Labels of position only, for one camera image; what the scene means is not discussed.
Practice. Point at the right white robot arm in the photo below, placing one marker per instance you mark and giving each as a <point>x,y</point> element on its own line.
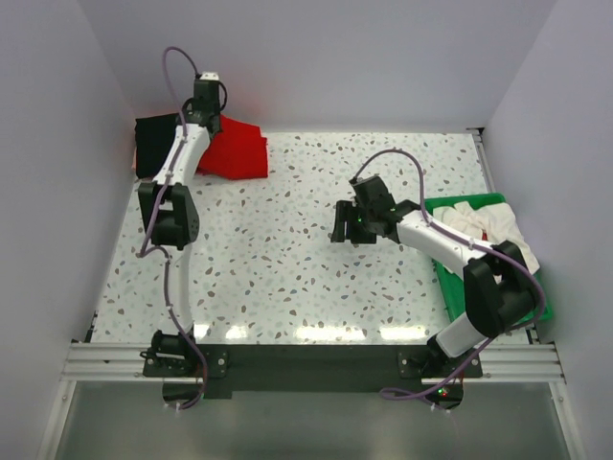
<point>499,289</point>

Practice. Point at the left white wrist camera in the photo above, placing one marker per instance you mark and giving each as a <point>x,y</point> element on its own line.
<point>209,76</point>

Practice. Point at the folded black t-shirt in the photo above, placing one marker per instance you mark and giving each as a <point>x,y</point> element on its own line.
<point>154,137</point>

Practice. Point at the aluminium frame rail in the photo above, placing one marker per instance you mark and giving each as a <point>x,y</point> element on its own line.
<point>500,363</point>

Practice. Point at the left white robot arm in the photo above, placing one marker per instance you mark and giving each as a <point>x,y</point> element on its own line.
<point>169,215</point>

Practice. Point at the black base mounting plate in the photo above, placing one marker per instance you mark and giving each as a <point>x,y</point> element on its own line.
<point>218,371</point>

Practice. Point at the red t-shirt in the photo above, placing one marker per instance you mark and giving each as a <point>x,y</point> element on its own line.
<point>238,152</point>

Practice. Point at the white t-shirt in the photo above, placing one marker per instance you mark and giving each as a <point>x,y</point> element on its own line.
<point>493,223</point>

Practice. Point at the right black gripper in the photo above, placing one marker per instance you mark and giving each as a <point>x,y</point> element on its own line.
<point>342,216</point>

